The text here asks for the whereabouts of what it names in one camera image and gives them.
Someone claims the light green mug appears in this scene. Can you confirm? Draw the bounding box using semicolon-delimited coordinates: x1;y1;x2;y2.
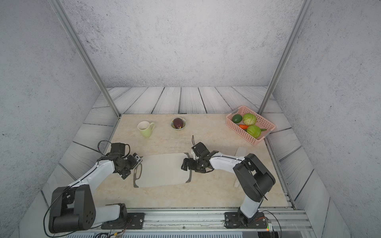
137;121;155;138

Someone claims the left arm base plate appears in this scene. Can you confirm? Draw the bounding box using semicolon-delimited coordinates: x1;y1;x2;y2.
101;213;145;230

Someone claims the aluminium frame post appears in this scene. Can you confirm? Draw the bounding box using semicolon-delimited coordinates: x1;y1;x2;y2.
49;0;121;119
259;0;313;115

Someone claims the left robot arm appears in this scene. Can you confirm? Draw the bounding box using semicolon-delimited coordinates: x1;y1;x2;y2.
44;153;145;234

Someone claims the lower green cabbage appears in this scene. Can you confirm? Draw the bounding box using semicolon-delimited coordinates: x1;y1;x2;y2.
246;125;267;139

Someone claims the grey-rimmed white cutting board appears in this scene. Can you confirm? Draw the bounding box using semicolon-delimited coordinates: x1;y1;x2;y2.
133;153;191;188

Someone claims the pink plastic basket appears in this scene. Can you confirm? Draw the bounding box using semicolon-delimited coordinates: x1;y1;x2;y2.
226;106;276;145

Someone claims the upper green cabbage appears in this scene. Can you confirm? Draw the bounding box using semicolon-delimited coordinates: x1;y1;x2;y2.
243;113;257;126

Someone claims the white speckled knife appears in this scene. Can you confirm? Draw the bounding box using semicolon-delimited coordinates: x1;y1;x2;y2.
234;147;247;188

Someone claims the purple eggplant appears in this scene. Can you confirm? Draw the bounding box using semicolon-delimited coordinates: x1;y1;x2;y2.
173;118;184;129

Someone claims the green cabbage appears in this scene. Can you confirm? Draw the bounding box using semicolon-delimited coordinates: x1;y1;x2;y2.
246;125;267;139
243;113;257;126

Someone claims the left aluminium frame post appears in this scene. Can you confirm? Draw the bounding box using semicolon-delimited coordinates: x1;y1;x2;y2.
49;0;121;119

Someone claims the aluminium mounting rail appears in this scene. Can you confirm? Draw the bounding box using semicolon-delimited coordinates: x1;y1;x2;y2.
53;208;316;238

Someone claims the small patterned bowl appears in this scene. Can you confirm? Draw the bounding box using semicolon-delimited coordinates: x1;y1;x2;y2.
170;118;186;130

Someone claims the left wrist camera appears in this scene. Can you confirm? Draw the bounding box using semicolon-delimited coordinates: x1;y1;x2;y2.
110;143;126;156

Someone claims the orange carrot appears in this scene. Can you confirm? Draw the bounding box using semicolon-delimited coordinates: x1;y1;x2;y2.
239;125;249;130

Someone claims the right aluminium frame post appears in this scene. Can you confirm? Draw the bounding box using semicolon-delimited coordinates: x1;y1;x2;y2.
259;0;313;115

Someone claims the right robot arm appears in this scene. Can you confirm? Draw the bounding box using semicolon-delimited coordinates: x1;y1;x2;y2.
181;142;276;222

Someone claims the dark green avocado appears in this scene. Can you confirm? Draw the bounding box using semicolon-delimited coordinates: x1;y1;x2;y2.
232;114;243;124

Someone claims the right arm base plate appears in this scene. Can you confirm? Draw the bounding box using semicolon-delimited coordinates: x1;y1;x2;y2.
224;212;268;230

